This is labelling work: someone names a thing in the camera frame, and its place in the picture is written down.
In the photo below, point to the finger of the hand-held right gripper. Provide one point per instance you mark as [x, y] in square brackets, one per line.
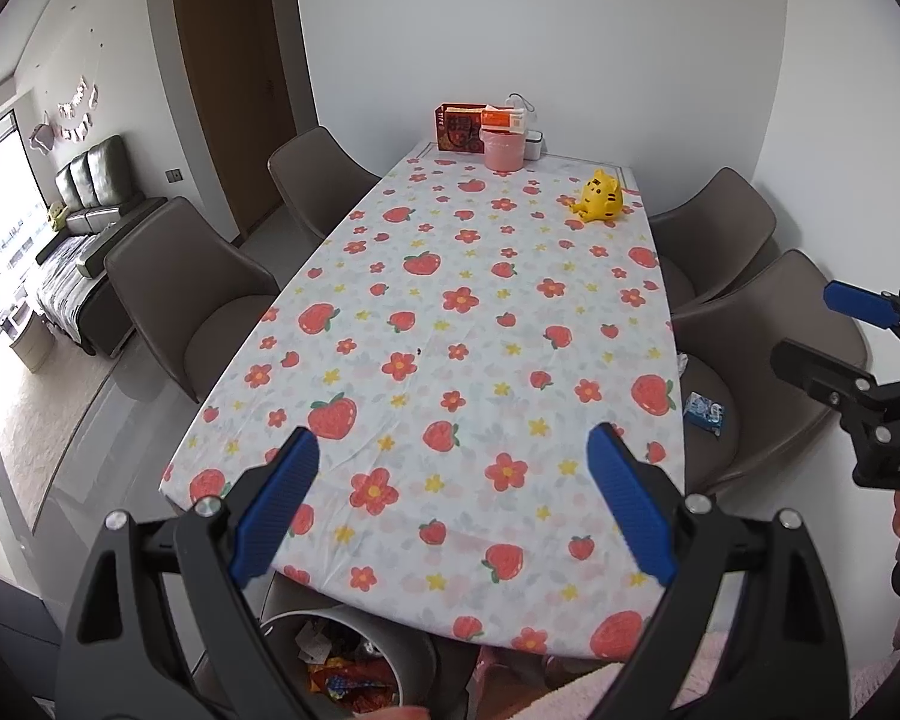
[817, 367]
[859, 304]

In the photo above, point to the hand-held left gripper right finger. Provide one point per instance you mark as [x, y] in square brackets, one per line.
[634, 510]

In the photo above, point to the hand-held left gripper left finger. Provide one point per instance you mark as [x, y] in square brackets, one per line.
[274, 510]

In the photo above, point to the grey round trash bin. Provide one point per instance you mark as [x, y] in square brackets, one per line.
[412, 652]

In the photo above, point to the brown dining chair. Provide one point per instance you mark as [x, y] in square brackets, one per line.
[319, 172]
[720, 225]
[187, 277]
[772, 322]

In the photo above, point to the small blue packet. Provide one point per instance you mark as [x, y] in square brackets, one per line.
[703, 412]

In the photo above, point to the floral strawberry tablecloth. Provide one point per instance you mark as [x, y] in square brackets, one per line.
[457, 375]

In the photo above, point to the yellow tiger toy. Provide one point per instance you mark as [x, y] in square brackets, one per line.
[600, 199]

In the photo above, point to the white storage bin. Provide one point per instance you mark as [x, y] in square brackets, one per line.
[30, 345]

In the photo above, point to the striped blanket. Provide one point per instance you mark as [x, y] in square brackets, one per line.
[67, 285]

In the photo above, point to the small white device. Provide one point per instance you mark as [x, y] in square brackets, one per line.
[534, 144]

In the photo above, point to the small green toy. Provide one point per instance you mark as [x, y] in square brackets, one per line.
[58, 217]

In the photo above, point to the grey leather sofa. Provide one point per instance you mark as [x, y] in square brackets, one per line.
[94, 172]

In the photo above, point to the orange and white box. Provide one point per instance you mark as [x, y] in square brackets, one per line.
[504, 118]

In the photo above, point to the red patterned box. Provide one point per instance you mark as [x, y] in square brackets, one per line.
[456, 129]

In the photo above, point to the brown wooden door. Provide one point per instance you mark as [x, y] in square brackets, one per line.
[232, 52]

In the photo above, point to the pink hanging wall decoration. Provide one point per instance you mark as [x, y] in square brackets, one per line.
[42, 139]

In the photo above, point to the pink wall garland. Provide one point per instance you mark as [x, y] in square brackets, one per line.
[79, 111]

